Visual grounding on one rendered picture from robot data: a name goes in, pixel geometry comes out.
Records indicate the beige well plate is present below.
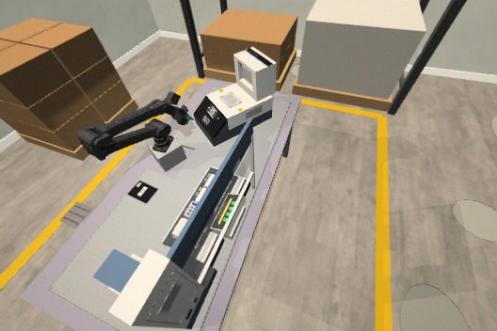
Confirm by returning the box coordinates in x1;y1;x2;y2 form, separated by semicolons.
196;188;206;202
204;174;215;187

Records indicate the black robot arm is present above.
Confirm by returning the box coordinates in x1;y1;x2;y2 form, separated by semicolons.
77;91;189;161

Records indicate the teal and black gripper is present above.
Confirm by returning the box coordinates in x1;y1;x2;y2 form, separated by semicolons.
181;105;193;120

